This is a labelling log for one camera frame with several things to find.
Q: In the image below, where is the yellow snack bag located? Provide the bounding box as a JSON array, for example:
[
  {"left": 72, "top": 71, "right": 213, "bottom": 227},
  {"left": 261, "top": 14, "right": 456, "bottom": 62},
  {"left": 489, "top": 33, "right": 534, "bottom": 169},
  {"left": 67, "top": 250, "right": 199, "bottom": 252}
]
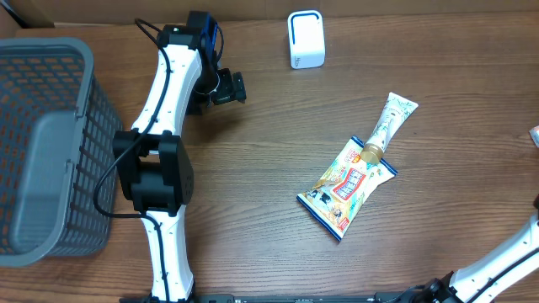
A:
[{"left": 296, "top": 136, "right": 398, "bottom": 241}]

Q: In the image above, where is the white green tissue pack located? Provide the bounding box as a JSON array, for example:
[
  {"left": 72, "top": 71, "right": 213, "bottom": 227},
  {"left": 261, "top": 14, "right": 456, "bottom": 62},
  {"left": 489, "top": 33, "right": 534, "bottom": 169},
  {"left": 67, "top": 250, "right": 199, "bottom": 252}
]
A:
[{"left": 360, "top": 93, "right": 419, "bottom": 164}]

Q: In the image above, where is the small orange box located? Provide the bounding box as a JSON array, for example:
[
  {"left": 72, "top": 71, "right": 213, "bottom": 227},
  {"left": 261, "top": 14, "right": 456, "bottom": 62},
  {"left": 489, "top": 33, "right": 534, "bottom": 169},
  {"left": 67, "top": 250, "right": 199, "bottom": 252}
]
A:
[{"left": 529, "top": 125, "right": 539, "bottom": 147}]

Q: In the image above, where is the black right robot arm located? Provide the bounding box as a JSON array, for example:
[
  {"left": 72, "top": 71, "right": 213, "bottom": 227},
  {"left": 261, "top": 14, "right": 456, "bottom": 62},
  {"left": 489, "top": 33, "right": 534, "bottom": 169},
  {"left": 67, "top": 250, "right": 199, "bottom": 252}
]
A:
[{"left": 412, "top": 213, "right": 538, "bottom": 303}]

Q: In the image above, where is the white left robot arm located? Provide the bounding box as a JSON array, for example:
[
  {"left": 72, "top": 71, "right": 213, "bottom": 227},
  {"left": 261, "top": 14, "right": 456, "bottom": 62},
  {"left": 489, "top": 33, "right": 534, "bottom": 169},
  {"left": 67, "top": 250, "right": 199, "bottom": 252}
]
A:
[{"left": 113, "top": 11, "right": 247, "bottom": 302}]

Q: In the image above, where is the white barcode scanner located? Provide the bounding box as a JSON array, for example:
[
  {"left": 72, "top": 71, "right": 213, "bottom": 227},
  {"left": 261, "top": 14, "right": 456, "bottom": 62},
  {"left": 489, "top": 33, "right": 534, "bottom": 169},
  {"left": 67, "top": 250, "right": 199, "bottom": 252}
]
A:
[{"left": 287, "top": 10, "right": 326, "bottom": 69}]

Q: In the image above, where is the grey plastic mesh basket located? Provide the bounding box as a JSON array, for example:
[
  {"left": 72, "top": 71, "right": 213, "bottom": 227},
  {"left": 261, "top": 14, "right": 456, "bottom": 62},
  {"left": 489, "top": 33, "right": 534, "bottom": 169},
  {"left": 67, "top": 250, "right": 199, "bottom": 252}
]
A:
[{"left": 1, "top": 38, "right": 123, "bottom": 268}]

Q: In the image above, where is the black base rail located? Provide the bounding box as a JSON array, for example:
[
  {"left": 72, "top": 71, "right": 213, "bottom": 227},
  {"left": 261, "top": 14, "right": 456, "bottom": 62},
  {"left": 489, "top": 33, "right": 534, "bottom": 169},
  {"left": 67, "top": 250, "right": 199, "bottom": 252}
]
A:
[{"left": 120, "top": 292, "right": 496, "bottom": 303}]

